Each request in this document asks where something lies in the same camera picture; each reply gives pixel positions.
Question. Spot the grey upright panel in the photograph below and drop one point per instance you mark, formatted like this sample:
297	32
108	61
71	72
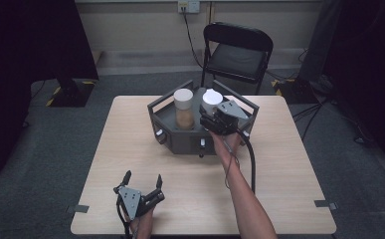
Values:
321	40

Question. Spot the black stand base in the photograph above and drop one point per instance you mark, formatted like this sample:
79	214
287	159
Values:
296	91
72	94

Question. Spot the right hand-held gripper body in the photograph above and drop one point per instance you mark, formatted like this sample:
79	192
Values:
228	118

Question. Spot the grey tape piece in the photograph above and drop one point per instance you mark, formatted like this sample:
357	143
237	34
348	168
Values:
325	204
78	208

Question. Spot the person's right hand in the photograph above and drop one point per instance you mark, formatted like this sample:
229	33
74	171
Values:
226	144

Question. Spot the white wall socket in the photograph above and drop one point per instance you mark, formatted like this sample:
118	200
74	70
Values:
189	6

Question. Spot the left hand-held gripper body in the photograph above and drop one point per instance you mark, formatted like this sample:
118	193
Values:
130	200

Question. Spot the black curtain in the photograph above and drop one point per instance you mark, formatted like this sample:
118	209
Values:
372	66
21	66

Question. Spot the black folding chair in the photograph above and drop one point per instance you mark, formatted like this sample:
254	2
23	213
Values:
238	59

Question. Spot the person's left hand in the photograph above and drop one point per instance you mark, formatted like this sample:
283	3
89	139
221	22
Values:
142	225

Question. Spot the dark grey corner rack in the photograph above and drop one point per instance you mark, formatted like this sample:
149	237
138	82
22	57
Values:
166	132

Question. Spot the clear jar with white lid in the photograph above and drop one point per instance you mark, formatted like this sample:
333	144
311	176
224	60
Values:
184	109

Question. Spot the white lidded container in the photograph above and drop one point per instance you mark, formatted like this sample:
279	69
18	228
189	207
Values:
212	99

